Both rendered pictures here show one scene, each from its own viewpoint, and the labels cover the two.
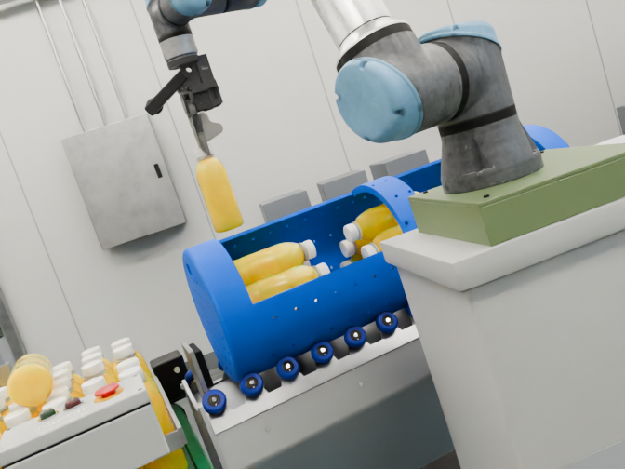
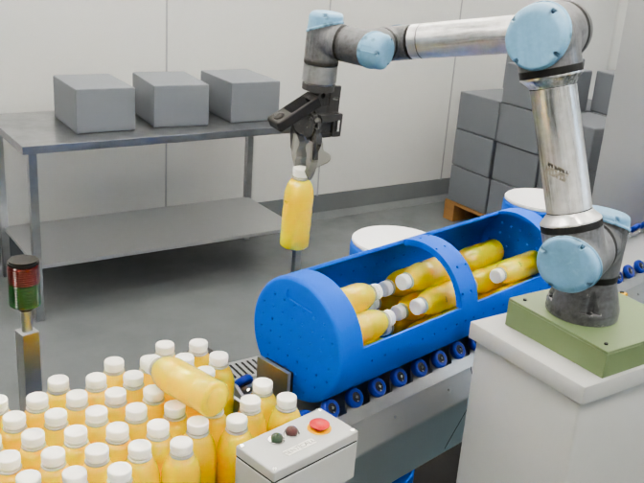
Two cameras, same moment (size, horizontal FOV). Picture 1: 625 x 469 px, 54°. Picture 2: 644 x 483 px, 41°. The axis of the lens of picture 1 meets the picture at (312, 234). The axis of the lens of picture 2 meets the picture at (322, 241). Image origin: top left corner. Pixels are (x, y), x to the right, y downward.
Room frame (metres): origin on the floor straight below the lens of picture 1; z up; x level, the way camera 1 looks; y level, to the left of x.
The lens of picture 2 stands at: (-0.32, 0.95, 1.94)
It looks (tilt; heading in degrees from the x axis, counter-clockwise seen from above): 20 degrees down; 334
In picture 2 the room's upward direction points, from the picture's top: 4 degrees clockwise
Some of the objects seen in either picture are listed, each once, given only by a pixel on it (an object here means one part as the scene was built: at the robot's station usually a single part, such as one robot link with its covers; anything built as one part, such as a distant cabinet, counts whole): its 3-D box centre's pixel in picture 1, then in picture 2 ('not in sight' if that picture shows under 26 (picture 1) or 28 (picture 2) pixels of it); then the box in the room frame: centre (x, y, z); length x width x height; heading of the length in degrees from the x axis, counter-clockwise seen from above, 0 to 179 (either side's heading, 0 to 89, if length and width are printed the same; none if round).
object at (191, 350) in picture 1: (201, 374); (275, 388); (1.18, 0.30, 0.99); 0.10 x 0.02 x 0.12; 19
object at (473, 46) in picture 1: (460, 73); (595, 239); (0.92, -0.28, 1.38); 0.13 x 0.12 x 0.14; 122
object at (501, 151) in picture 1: (484, 147); (586, 289); (0.93, -0.29, 1.26); 0.15 x 0.15 x 0.10
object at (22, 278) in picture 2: not in sight; (23, 272); (1.39, 0.78, 1.23); 0.06 x 0.06 x 0.04
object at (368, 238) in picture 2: not in sight; (396, 241); (1.83, -0.37, 1.03); 0.28 x 0.28 x 0.01
